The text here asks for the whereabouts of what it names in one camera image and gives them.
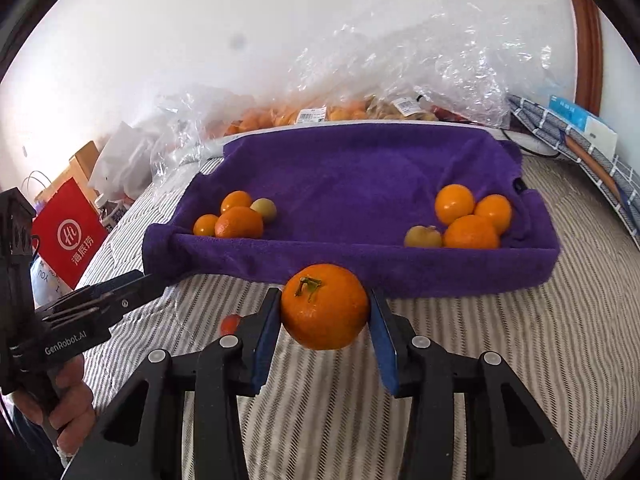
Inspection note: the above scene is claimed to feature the white plastic bag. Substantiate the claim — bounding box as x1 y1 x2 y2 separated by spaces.
90 121 157 202

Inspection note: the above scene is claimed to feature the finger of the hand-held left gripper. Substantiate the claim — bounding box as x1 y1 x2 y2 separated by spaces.
40 270 167 332
47 270 151 312

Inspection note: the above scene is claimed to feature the clear bag of oranges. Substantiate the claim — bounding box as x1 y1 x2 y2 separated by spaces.
149 85 251 201
220 97 373 136

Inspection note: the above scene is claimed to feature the red paper bag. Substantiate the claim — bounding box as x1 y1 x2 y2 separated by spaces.
31 177 109 291

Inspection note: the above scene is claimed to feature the yellow green fruit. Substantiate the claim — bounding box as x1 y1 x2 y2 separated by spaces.
404 225 444 249
250 198 277 224

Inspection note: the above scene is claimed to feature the striped bed sheet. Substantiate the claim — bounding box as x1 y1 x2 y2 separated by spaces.
60 155 640 480

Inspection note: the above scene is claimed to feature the purple towel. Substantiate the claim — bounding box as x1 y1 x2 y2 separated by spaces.
141 122 561 299

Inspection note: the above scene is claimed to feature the black cable loop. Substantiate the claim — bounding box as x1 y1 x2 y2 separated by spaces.
500 127 562 159

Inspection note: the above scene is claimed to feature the wooden door frame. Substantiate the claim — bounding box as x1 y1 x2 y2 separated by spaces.
567 0 604 117

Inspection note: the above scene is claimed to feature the person's left hand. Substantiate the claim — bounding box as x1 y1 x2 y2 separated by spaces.
12 352 97 466

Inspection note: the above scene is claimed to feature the blue white tissue pack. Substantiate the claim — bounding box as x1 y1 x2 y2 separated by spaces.
548 95 619 159

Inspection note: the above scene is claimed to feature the cardboard box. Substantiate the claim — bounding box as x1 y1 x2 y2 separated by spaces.
52 141 102 196

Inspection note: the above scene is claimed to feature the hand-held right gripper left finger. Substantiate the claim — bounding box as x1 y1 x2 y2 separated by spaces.
62 287 283 480

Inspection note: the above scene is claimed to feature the large orange with green stem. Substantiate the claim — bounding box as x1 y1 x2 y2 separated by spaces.
280 263 371 351

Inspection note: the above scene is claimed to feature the large clear plastic bag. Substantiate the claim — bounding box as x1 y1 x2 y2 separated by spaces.
287 0 512 128

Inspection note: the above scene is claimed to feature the white tray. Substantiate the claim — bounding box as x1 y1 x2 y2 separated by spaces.
199 120 526 162

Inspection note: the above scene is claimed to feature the grey checked folded bedding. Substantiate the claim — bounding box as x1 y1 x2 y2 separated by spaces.
505 94 640 252

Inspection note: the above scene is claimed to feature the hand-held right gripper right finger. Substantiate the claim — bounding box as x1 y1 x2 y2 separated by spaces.
369 287 586 480

